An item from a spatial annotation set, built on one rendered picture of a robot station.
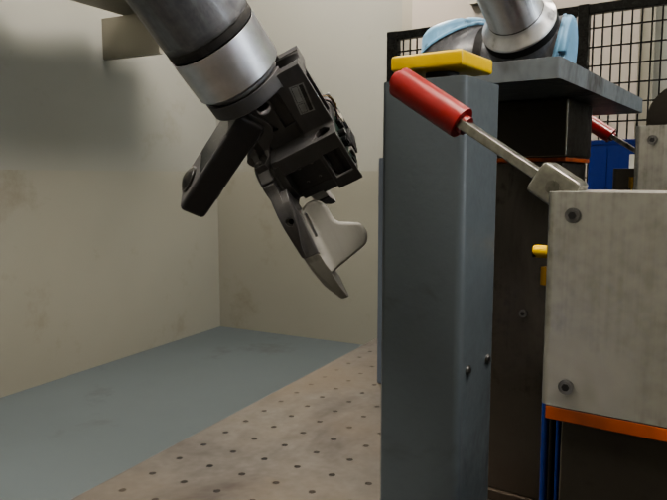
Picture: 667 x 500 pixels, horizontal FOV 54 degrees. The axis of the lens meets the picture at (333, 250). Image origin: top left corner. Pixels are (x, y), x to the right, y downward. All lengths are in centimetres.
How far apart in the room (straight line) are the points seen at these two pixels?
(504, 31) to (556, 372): 76
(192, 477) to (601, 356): 61
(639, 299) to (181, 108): 420
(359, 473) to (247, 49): 55
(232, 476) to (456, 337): 44
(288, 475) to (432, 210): 46
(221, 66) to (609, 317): 32
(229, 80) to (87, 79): 343
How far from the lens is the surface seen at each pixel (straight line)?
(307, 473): 87
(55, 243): 373
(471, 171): 50
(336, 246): 58
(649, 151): 61
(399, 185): 51
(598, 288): 36
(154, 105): 429
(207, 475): 88
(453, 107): 42
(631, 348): 37
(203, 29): 51
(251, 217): 455
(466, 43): 116
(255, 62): 53
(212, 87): 53
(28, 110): 367
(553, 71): 59
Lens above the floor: 107
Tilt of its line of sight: 6 degrees down
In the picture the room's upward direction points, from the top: straight up
